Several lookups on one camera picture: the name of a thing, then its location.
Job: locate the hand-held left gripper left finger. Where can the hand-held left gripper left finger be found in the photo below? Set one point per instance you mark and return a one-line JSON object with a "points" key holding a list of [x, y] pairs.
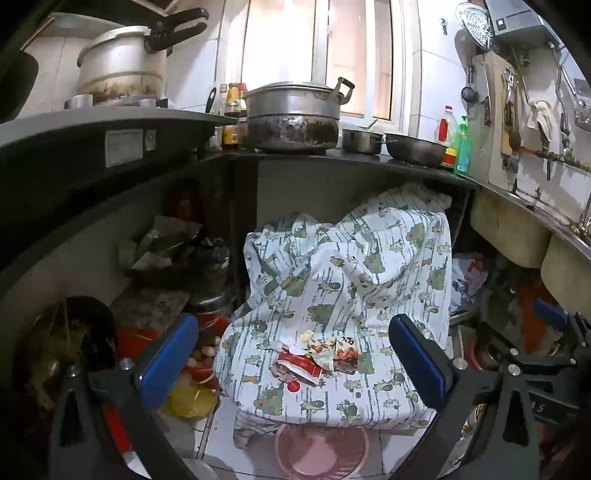
{"points": [[168, 360]]}

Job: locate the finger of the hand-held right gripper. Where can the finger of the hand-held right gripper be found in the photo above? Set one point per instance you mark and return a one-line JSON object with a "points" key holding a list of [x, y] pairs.
{"points": [[550, 314]]}

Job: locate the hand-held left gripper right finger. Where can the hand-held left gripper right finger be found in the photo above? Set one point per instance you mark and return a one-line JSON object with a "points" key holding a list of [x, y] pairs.
{"points": [[418, 364]]}

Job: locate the black trash bag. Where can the black trash bag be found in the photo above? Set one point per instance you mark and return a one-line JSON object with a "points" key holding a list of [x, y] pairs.
{"points": [[69, 341]]}

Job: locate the red snack wrapper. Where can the red snack wrapper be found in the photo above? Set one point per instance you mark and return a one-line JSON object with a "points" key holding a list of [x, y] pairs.
{"points": [[302, 364]]}

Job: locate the pile of eggs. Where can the pile of eggs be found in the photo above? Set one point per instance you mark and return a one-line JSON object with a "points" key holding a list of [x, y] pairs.
{"points": [[201, 355]]}

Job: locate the red plastic basin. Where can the red plastic basin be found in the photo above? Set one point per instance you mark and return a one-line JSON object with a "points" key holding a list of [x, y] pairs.
{"points": [[134, 341]]}

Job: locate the yellow plastic bag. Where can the yellow plastic bag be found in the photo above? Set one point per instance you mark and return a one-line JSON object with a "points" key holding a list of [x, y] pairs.
{"points": [[191, 400]]}

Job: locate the grey stone slab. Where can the grey stone slab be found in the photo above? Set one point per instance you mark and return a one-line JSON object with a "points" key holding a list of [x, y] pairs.
{"points": [[150, 309]]}

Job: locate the white and red plastic bag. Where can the white and red plastic bag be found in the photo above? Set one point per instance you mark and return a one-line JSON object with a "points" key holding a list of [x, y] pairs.
{"points": [[468, 279]]}

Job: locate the kitchen sink basin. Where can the kitchen sink basin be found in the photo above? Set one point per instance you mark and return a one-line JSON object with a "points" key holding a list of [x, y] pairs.
{"points": [[508, 230]]}

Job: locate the glass jar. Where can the glass jar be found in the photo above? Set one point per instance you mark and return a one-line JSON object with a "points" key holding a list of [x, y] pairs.
{"points": [[212, 267]]}

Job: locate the printed animal pattern cloth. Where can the printed animal pattern cloth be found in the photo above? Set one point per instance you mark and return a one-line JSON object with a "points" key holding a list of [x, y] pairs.
{"points": [[351, 277]]}

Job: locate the crumpled clear plastic bags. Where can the crumpled clear plastic bags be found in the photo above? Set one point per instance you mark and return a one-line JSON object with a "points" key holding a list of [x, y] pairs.
{"points": [[159, 244]]}

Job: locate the pink plastic basket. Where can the pink plastic basket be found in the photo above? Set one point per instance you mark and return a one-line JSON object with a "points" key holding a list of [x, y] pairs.
{"points": [[321, 450]]}

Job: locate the dark red bottle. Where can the dark red bottle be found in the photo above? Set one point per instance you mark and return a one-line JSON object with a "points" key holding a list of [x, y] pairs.
{"points": [[184, 201]]}

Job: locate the wooden cutting board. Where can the wooden cutting board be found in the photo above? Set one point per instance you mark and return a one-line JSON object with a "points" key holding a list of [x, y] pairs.
{"points": [[489, 152], [510, 106]]}

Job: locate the green dish soap bottle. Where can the green dish soap bottle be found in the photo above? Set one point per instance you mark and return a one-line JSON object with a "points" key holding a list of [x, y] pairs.
{"points": [[463, 152]]}

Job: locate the white rag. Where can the white rag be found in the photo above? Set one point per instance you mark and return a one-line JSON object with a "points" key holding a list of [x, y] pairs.
{"points": [[542, 115]]}

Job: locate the steel bowl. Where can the steel bowl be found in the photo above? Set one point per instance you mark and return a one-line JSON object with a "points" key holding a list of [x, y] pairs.
{"points": [[415, 148]]}

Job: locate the small steel saucepan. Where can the small steel saucepan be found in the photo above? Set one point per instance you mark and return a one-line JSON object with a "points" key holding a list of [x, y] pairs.
{"points": [[362, 141]]}

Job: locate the black gas stove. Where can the black gas stove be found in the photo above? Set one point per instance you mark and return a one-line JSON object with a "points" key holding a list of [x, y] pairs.
{"points": [[69, 147]]}

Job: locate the hanging ladle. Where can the hanging ladle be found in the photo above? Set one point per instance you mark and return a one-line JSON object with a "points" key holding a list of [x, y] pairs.
{"points": [[468, 92]]}

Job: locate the small sauce bottle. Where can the small sauce bottle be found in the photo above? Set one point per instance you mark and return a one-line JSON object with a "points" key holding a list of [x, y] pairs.
{"points": [[242, 99]]}

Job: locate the large aluminium pot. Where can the large aluminium pot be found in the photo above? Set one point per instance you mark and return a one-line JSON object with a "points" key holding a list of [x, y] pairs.
{"points": [[291, 115]]}

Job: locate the metal strainer ladle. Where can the metal strainer ladle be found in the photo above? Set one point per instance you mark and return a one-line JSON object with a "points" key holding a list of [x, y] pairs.
{"points": [[473, 23]]}

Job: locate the aluminium pressure cooker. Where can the aluminium pressure cooker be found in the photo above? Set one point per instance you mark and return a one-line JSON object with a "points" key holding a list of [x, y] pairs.
{"points": [[120, 60]]}

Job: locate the window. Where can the window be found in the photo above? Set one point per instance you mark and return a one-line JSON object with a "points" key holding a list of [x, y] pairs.
{"points": [[295, 46]]}

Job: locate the grey wall appliance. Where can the grey wall appliance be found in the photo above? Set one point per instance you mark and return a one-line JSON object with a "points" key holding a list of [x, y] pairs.
{"points": [[521, 21]]}

